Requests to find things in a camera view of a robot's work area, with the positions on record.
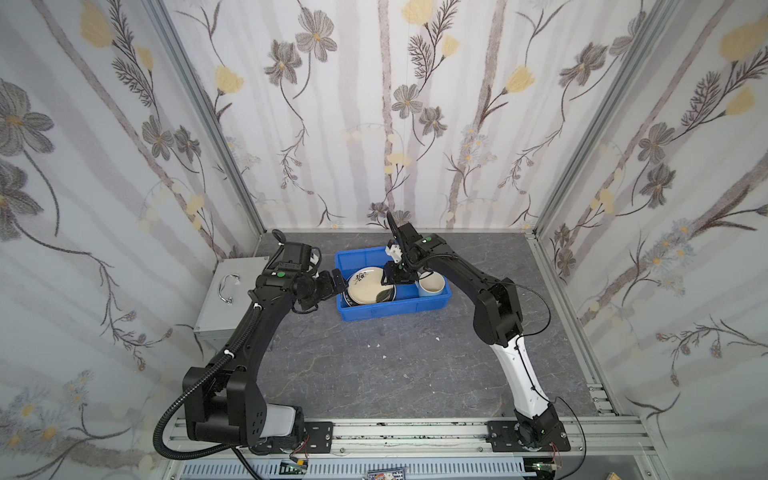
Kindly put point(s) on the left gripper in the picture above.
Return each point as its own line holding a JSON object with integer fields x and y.
{"x": 327, "y": 285}

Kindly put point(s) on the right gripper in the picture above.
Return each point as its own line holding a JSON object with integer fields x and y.
{"x": 402, "y": 261}

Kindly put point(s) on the cream mug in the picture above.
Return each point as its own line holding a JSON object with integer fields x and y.
{"x": 430, "y": 284}

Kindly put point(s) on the cream plate with ink flowers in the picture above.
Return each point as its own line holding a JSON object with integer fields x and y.
{"x": 365, "y": 287}

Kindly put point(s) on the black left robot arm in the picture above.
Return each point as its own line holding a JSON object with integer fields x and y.
{"x": 224, "y": 403}

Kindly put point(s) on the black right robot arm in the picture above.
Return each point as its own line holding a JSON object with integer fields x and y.
{"x": 497, "y": 321}

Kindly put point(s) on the blue plastic bin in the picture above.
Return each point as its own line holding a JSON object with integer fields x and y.
{"x": 406, "y": 297}

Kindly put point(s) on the silver aluminium case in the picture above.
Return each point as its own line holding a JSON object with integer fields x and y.
{"x": 227, "y": 299}

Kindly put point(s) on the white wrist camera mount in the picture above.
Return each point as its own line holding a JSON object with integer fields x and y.
{"x": 315, "y": 257}
{"x": 393, "y": 250}

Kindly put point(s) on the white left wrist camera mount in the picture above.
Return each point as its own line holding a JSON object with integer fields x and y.
{"x": 315, "y": 257}

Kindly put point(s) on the aluminium mounting rail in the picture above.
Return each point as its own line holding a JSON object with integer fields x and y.
{"x": 608, "y": 447}

